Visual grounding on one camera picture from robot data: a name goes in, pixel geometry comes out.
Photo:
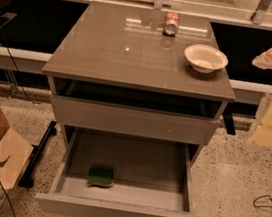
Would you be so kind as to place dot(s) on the green yellow sponge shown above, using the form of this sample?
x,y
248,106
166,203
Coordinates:
x,y
100,177

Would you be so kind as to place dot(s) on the open grey middle drawer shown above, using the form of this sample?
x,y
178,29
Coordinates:
x,y
152,178

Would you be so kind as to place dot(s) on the grey drawer cabinet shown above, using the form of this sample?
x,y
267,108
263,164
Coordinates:
x,y
118,55

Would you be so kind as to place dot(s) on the closed grey upper drawer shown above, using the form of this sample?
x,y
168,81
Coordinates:
x,y
75,112

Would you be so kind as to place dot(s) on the white bowl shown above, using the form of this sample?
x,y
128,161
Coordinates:
x,y
205,59

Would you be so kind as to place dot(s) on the red soda can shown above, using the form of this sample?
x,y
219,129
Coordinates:
x,y
171,23

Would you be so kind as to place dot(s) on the black bar on floor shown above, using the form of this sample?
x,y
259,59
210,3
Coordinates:
x,y
26,180

